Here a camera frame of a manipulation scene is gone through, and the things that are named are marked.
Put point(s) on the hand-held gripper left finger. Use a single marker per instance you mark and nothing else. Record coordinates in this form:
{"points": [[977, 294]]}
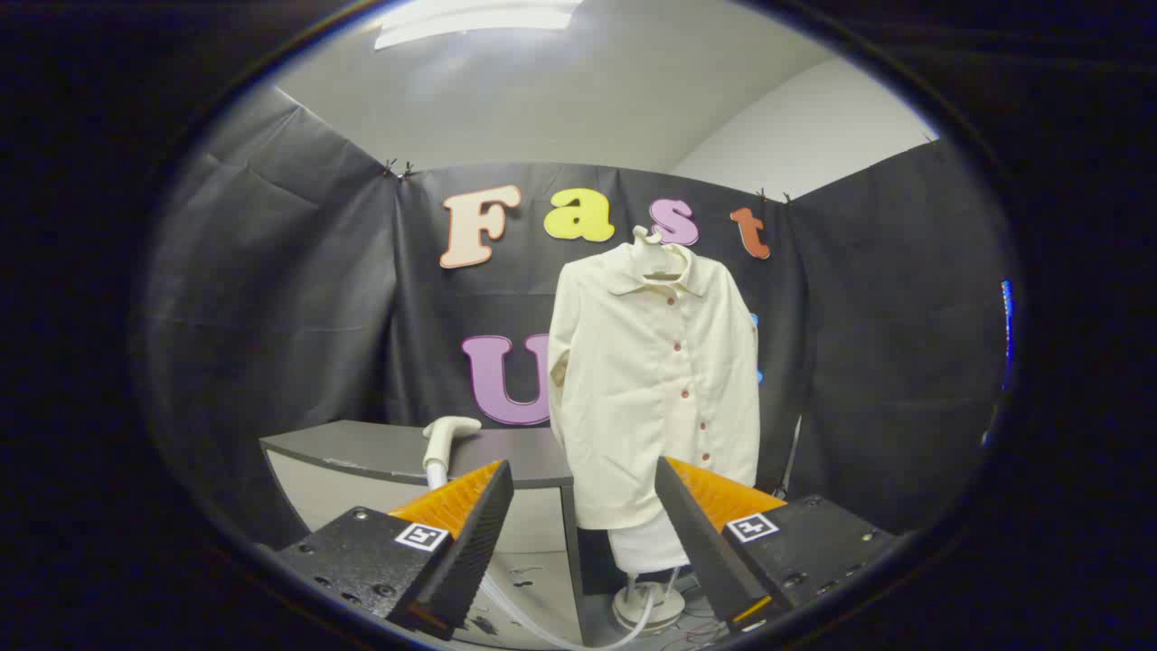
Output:
{"points": [[470, 551]]}

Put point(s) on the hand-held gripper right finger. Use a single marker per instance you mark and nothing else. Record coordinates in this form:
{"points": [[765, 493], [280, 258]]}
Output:
{"points": [[700, 551]]}

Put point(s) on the white garment steamer base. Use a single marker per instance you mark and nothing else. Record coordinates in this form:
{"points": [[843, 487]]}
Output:
{"points": [[646, 608]]}

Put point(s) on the white garment steamer head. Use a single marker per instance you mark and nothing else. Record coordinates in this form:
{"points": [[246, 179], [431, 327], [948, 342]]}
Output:
{"points": [[441, 438]]}

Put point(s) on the cream button-up shirt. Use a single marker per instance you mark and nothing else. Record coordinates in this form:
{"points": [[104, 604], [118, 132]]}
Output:
{"points": [[642, 398]]}

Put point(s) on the white clothes hanger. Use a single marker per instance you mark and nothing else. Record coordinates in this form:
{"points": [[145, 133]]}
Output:
{"points": [[658, 258]]}

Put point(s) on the thin grey pole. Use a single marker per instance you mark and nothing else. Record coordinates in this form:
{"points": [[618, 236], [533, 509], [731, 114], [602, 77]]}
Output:
{"points": [[790, 457]]}

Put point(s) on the black backdrop cloth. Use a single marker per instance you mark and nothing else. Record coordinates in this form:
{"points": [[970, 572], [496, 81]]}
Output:
{"points": [[298, 298]]}

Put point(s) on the ceiling light panel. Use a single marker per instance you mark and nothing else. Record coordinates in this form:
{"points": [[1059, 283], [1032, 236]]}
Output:
{"points": [[470, 20]]}

